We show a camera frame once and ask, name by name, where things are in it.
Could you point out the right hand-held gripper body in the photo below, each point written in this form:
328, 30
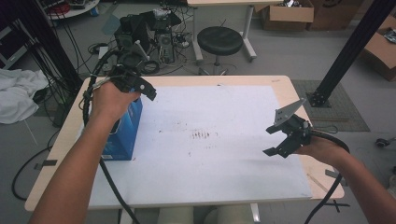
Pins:
294, 129

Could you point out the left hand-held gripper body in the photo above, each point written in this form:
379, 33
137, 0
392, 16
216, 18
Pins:
126, 70

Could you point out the blue cardboard box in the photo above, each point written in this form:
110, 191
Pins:
127, 133

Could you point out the person's left hand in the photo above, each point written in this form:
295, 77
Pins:
109, 99

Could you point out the person's right hand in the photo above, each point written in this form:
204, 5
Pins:
323, 151

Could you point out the white power unit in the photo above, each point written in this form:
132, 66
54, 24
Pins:
102, 51

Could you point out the black computer tower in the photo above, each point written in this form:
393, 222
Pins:
140, 28

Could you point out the thin wooden stick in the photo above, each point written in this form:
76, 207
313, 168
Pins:
316, 182

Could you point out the dark floor mat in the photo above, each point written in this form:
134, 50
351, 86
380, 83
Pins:
348, 118

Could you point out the white table leg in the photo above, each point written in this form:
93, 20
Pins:
255, 213

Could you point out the round white table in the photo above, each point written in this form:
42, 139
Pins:
77, 11

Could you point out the black tape cross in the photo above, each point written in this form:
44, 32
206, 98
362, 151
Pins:
337, 204

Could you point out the white table mat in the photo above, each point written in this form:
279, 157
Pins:
205, 168

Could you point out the black round stool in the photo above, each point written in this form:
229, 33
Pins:
219, 40

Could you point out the black caster wheel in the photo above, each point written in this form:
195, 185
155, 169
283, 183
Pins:
382, 142

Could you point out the white desk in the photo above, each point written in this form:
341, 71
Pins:
249, 34

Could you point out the white cloth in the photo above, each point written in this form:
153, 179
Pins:
18, 93

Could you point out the open cardboard box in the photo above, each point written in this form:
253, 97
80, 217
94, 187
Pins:
289, 15

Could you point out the large cardboard box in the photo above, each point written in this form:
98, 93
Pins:
381, 51

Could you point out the closed cardboard box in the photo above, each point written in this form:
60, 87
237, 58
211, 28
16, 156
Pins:
336, 14

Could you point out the grey floor tape strip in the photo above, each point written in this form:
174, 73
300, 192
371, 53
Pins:
46, 163

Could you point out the black metal stand post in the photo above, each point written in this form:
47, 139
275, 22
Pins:
351, 46

